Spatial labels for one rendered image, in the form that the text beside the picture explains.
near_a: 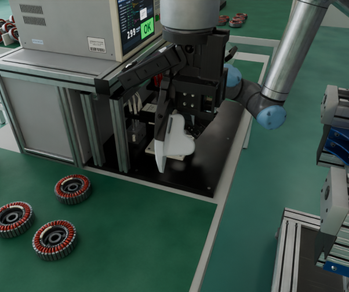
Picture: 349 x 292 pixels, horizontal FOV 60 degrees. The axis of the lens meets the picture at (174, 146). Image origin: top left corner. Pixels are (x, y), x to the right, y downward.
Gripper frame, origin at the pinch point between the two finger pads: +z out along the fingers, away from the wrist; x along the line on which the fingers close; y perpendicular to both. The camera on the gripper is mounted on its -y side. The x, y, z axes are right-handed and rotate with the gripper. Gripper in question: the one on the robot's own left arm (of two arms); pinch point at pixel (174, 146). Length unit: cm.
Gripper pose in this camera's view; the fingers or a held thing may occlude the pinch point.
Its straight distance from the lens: 51.9
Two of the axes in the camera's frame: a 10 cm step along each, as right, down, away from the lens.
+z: 0.0, 8.1, 5.9
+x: 3.7, -5.5, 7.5
